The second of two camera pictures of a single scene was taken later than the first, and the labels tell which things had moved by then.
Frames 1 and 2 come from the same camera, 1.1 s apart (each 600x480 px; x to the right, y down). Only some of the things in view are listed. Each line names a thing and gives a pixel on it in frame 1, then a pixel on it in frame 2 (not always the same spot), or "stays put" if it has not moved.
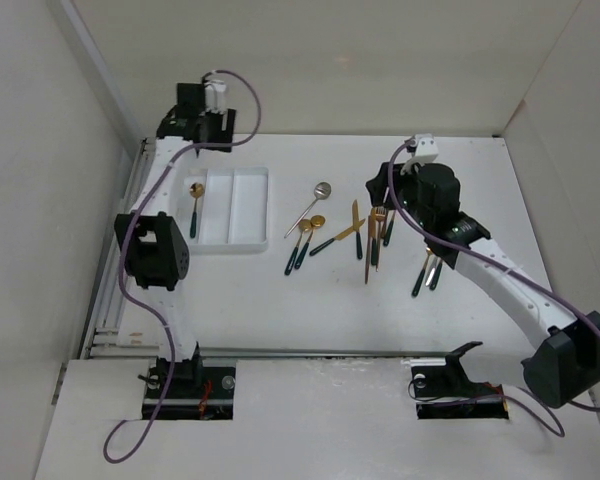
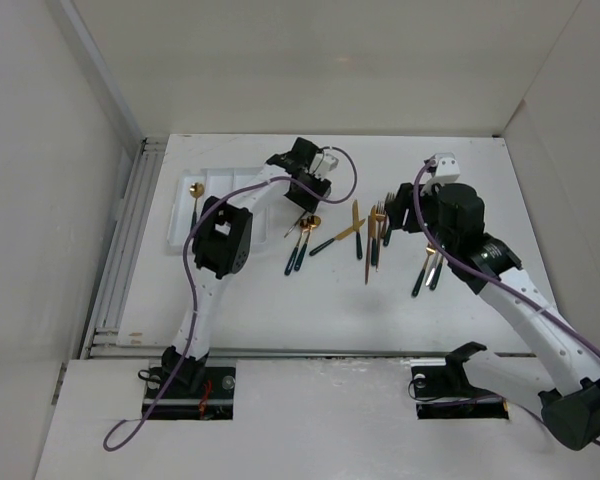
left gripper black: [224, 123] to [306, 203]
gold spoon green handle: [316, 221] stays put
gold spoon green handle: [304, 226] stays put
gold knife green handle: [335, 238] stays put
